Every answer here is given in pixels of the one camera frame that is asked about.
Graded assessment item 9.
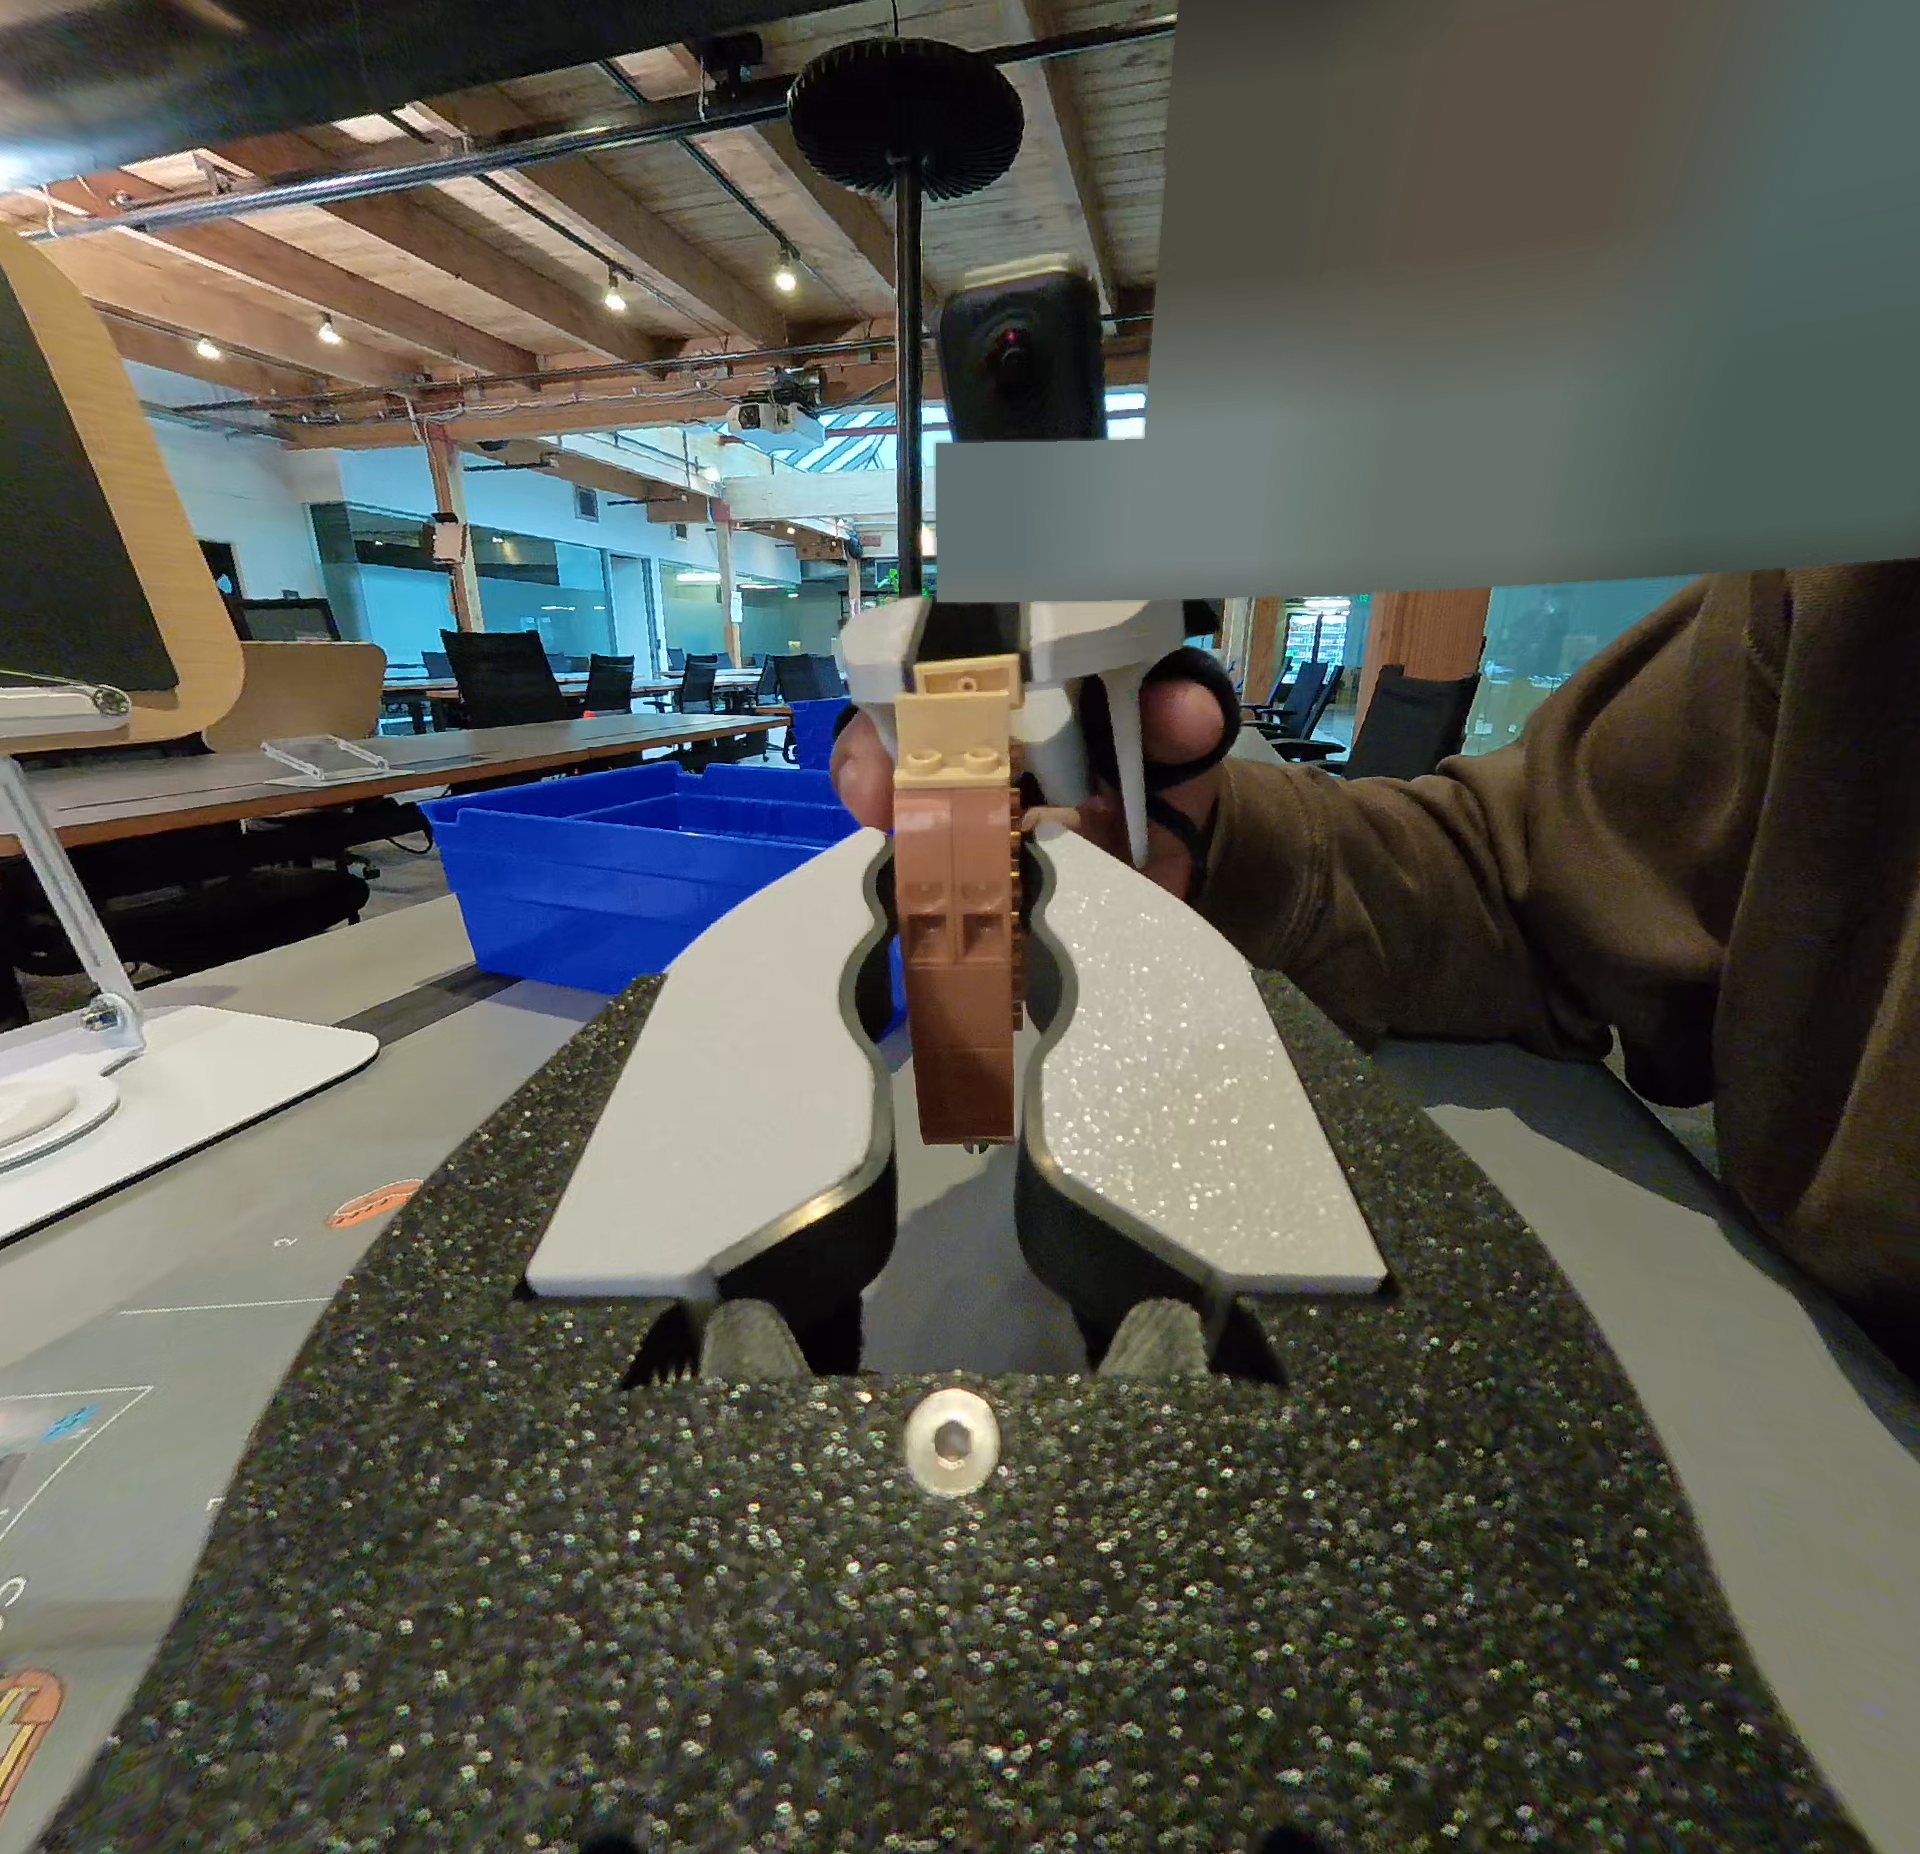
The black round-head pole lamp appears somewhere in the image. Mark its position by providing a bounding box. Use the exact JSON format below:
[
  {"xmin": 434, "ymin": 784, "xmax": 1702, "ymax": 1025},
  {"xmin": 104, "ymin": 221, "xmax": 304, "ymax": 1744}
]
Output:
[{"xmin": 786, "ymin": 38, "xmax": 1025, "ymax": 601}]

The person's right hand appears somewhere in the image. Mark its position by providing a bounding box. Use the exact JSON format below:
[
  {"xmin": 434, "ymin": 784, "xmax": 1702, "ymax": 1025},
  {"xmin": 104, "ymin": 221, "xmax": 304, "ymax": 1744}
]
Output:
[{"xmin": 828, "ymin": 654, "xmax": 1245, "ymax": 905}]

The wooden support column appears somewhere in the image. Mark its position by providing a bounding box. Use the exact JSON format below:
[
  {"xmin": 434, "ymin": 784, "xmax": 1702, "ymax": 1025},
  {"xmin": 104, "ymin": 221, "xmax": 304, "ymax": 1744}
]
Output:
[{"xmin": 1358, "ymin": 587, "xmax": 1497, "ymax": 716}]

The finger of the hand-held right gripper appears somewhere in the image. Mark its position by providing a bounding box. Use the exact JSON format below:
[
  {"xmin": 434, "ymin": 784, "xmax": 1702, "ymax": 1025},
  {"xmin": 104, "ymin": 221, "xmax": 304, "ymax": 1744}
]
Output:
[
  {"xmin": 1023, "ymin": 617, "xmax": 1192, "ymax": 757},
  {"xmin": 836, "ymin": 601, "xmax": 940, "ymax": 716}
]

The long wooden table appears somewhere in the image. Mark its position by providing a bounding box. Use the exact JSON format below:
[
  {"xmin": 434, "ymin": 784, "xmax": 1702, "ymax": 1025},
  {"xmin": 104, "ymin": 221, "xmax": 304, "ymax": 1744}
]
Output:
[{"xmin": 0, "ymin": 714, "xmax": 792, "ymax": 862}]

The large blue plastic bin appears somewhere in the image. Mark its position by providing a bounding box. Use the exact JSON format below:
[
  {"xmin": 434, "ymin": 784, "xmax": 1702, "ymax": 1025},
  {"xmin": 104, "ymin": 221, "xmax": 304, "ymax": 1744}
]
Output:
[{"xmin": 416, "ymin": 764, "xmax": 908, "ymax": 995}]

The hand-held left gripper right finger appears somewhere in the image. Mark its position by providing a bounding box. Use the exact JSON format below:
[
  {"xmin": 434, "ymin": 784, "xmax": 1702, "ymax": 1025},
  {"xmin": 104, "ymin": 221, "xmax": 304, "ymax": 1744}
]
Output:
[{"xmin": 1017, "ymin": 823, "xmax": 1389, "ymax": 1381}]

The grey instruction booklet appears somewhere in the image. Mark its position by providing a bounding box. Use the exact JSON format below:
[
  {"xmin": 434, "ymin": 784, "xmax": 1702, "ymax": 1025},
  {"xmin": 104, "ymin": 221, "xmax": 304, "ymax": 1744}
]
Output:
[{"xmin": 0, "ymin": 1173, "xmax": 436, "ymax": 1854}]

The ceiling projector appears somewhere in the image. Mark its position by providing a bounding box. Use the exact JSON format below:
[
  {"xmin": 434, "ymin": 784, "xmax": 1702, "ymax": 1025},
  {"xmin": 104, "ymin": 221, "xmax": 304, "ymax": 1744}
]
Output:
[{"xmin": 728, "ymin": 370, "xmax": 828, "ymax": 454}]

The wooden-framed black monitor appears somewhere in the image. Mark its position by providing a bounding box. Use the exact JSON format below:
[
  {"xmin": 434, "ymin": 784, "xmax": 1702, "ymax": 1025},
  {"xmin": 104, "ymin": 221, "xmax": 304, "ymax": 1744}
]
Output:
[{"xmin": 0, "ymin": 225, "xmax": 244, "ymax": 754}]

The brown and tan brick model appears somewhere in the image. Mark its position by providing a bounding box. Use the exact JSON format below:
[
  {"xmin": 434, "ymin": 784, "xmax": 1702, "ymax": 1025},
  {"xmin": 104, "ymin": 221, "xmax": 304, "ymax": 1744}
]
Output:
[{"xmin": 895, "ymin": 654, "xmax": 1037, "ymax": 1151}]

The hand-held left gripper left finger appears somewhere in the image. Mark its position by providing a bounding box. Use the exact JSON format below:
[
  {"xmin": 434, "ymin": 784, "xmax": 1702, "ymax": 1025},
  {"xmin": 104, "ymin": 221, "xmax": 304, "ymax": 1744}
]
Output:
[{"xmin": 523, "ymin": 826, "xmax": 899, "ymax": 1384}]

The person's right forearm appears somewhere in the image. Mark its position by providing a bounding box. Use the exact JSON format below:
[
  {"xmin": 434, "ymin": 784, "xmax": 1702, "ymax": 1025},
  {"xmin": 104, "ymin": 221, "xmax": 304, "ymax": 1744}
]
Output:
[{"xmin": 1197, "ymin": 561, "xmax": 1920, "ymax": 1384}]

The grey desk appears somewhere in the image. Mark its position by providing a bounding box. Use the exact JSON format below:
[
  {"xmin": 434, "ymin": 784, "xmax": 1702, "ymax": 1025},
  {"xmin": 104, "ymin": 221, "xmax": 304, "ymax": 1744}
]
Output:
[{"xmin": 0, "ymin": 892, "xmax": 1920, "ymax": 1854}]

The white monitor stand base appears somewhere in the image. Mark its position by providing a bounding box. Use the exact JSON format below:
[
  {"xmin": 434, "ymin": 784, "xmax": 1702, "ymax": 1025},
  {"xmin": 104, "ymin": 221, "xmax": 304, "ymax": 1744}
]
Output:
[{"xmin": 0, "ymin": 1007, "xmax": 379, "ymax": 1248}]

